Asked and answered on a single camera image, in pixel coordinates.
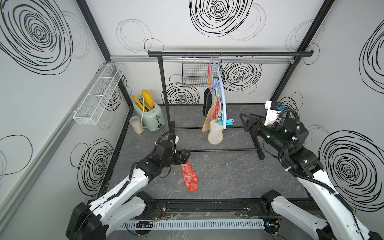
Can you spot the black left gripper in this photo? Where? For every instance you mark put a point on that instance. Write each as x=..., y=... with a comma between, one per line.
x=184, y=158

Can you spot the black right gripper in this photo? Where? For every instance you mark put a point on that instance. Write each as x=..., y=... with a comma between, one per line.
x=258, y=123

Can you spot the red insole orange trim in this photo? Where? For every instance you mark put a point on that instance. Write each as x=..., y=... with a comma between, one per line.
x=190, y=177

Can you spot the white insole orange trim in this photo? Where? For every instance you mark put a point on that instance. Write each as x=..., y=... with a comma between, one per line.
x=215, y=136

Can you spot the light blue arc hanger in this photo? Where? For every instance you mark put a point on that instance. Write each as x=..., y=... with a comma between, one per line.
x=223, y=101

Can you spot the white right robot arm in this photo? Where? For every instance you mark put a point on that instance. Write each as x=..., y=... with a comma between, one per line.
x=286, y=134

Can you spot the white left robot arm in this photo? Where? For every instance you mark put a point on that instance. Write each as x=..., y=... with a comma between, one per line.
x=127, y=200

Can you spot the teal clothespin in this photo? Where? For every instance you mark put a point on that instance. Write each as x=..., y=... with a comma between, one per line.
x=229, y=122

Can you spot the yellow foam insole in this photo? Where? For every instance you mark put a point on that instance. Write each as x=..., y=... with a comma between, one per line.
x=209, y=117

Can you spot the mint green toaster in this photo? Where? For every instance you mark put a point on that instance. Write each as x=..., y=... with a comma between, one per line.
x=152, y=119

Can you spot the black felt insole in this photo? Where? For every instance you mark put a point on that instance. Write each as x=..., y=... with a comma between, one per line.
x=207, y=101

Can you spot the blue clothespin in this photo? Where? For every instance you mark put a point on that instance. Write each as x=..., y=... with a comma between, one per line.
x=215, y=85

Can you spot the clear plastic cup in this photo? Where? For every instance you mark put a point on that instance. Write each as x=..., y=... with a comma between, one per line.
x=136, y=125

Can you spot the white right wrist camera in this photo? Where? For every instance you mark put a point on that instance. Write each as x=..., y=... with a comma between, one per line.
x=273, y=108

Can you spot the aluminium wall rail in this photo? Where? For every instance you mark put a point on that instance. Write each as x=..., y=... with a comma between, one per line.
x=242, y=60

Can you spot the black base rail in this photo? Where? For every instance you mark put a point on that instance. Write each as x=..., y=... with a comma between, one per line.
x=167, y=208

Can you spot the black wire wall basket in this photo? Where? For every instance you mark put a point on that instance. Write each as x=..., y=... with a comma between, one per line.
x=196, y=72

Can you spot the grey slotted cable duct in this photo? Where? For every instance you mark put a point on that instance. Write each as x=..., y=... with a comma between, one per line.
x=231, y=224

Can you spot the white wire wall shelf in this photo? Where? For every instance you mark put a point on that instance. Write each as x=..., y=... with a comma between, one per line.
x=98, y=97

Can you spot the black corner frame post right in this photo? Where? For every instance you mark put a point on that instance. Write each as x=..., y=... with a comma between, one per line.
x=313, y=29

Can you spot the black corner frame post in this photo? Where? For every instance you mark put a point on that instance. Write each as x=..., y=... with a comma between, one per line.
x=101, y=44
x=313, y=29

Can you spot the black corner frame post left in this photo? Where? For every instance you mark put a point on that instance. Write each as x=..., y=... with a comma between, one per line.
x=101, y=44

